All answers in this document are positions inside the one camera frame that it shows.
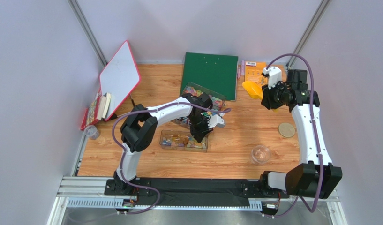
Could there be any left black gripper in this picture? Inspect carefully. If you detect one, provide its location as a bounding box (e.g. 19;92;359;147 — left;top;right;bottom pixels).
189;114;214;144

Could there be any yellow plastic scoop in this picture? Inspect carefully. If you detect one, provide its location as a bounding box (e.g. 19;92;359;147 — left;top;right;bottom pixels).
242;81;263;101

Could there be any clear box of gummy candies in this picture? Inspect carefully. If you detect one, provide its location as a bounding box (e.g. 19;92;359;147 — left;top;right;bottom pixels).
182;82;226;102

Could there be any clear round jar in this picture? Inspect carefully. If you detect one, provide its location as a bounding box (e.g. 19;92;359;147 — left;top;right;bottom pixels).
250;145;271;165

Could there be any clear box of lollipops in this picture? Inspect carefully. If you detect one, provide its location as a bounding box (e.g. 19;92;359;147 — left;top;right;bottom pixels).
172;117;191;129

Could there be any clear box of star candies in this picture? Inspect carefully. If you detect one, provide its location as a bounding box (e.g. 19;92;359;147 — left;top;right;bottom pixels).
204;100;225;119

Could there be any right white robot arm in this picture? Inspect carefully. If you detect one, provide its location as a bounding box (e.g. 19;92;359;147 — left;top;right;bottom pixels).
260;67;343;199

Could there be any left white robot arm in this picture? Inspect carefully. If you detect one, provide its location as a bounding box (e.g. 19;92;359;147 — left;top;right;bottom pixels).
113;93;225;194

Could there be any round wooden jar lid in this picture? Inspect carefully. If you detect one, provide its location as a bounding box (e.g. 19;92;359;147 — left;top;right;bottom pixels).
278;122;296;138

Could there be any pink marker pen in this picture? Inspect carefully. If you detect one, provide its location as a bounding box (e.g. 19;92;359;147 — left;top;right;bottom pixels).
237;60;245;79

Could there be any green cutting mat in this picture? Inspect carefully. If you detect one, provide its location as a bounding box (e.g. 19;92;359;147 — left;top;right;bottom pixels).
180;52;239;101

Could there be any red framed whiteboard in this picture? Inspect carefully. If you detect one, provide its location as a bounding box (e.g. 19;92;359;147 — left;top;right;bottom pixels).
99;40;141;121

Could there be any stack of books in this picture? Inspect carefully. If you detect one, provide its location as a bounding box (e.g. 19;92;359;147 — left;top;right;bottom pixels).
80;92;112;131

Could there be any small clear plastic cup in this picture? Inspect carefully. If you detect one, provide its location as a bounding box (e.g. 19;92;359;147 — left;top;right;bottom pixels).
84;125;100;140

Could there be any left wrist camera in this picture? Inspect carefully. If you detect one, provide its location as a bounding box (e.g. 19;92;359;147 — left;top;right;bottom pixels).
208;114;225;128

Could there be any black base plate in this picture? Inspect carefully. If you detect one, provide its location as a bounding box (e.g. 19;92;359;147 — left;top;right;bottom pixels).
104;178;289;207

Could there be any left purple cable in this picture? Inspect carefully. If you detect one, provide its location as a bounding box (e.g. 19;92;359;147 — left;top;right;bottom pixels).
112;101;232;216

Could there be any aluminium rail frame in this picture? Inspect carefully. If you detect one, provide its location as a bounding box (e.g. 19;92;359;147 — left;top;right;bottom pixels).
48;176;347;225

